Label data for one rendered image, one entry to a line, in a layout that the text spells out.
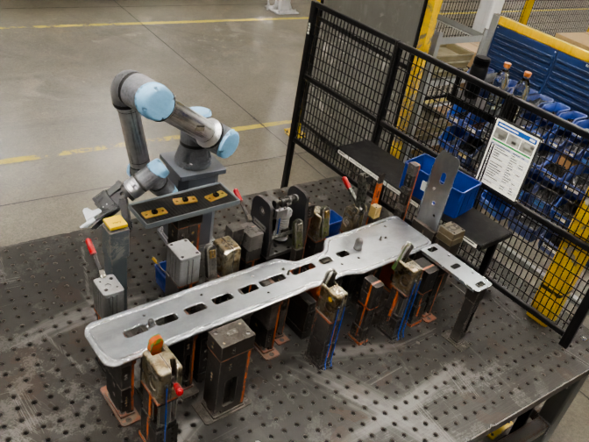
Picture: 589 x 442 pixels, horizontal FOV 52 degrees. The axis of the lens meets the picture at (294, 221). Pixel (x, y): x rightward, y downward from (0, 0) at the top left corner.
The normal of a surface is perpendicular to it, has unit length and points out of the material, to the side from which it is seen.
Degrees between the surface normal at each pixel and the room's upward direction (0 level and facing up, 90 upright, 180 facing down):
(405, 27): 91
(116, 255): 90
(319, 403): 0
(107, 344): 0
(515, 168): 90
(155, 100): 85
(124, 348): 0
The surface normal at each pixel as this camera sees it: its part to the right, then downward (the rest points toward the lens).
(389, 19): -0.83, 0.22
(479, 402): 0.15, -0.82
